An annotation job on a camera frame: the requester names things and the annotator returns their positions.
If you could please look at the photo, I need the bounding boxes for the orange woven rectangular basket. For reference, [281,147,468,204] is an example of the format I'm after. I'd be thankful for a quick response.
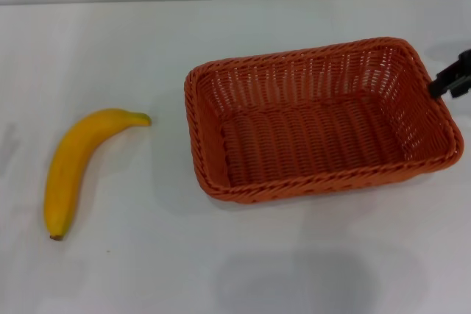
[183,36,463,205]

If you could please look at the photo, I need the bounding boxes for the yellow banana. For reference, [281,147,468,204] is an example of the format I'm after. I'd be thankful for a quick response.
[43,107,152,242]

